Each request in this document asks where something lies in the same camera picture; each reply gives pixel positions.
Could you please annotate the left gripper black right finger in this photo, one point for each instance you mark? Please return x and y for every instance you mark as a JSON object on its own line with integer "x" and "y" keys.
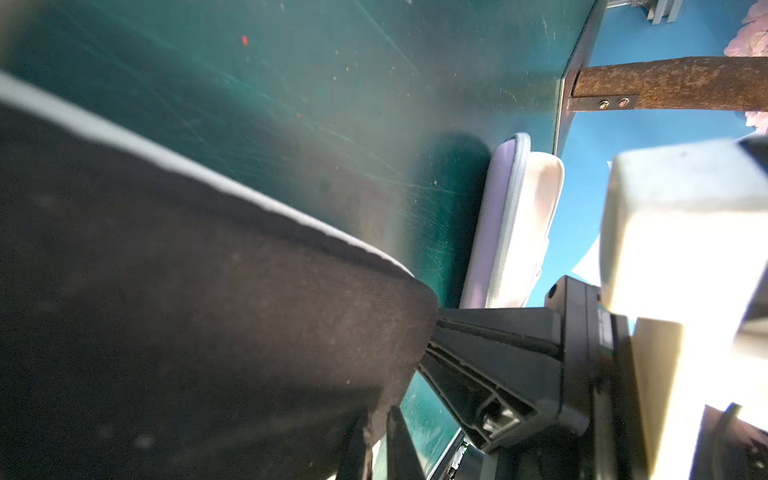
{"x": 402, "y": 459}

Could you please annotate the pink artificial cherry blossom branch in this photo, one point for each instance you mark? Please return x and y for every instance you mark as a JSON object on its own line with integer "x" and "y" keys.
{"x": 751, "y": 41}

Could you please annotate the black grey zippered umbrella case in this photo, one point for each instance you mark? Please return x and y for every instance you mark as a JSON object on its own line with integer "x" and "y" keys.
{"x": 162, "y": 321}

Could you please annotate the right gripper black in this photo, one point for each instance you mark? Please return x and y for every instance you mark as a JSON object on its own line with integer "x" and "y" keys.
{"x": 515, "y": 376}

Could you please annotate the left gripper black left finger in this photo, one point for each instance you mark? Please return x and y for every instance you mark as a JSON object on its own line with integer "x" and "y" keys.
{"x": 357, "y": 460}

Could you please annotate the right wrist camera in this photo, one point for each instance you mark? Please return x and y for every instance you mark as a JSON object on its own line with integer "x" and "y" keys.
{"x": 683, "y": 250}

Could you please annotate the rusty brown branch stem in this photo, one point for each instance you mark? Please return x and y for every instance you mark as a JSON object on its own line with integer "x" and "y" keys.
{"x": 689, "y": 83}

